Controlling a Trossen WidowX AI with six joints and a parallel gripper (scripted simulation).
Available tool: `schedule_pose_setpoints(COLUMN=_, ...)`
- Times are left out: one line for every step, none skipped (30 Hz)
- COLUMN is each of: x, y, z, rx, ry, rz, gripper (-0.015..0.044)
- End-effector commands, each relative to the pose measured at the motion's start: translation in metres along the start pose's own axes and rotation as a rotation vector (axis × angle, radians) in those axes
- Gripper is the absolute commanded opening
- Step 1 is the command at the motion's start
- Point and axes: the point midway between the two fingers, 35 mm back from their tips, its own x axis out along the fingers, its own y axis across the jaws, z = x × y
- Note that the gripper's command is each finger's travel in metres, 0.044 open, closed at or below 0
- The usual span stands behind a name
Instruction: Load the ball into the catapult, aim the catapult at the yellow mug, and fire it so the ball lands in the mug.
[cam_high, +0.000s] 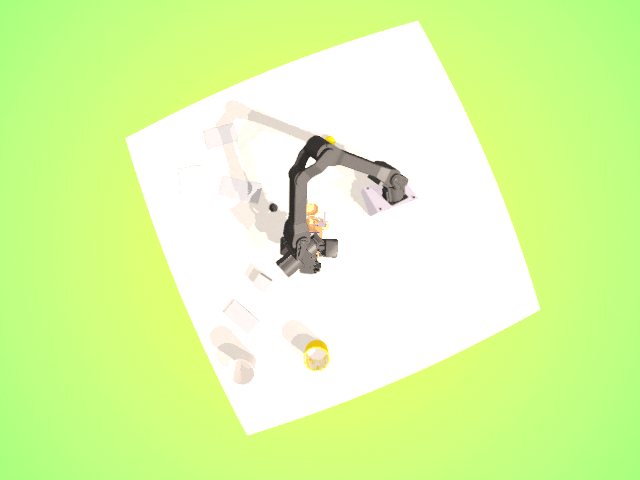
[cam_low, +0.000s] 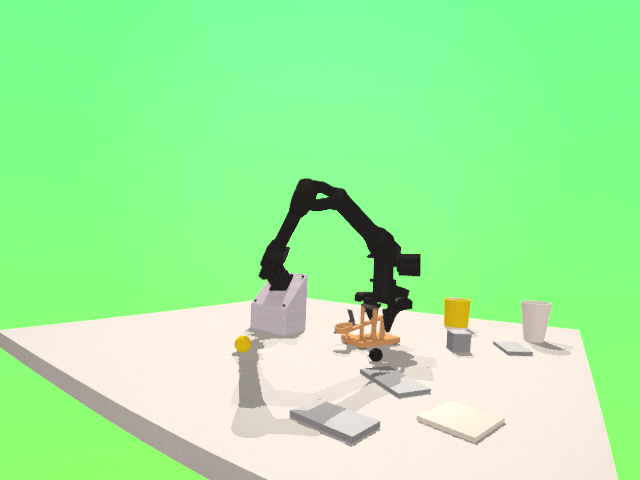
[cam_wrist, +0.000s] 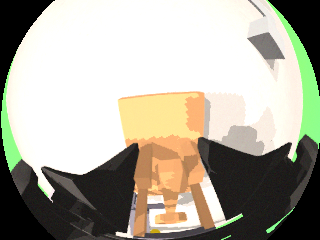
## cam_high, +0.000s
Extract yellow cup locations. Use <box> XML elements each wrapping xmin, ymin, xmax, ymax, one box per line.
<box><xmin>304</xmin><ymin>339</ymin><xmax>330</xmax><ymax>372</ymax></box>

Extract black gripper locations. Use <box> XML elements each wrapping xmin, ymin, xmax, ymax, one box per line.
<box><xmin>280</xmin><ymin>236</ymin><xmax>338</xmax><ymax>258</ymax></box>

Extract white paper cup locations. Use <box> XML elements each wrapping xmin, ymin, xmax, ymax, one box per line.
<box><xmin>227</xmin><ymin>353</ymin><xmax>256</xmax><ymax>385</ymax></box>

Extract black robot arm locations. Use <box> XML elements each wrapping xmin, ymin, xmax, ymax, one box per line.
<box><xmin>275</xmin><ymin>135</ymin><xmax>409</xmax><ymax>278</ymax></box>

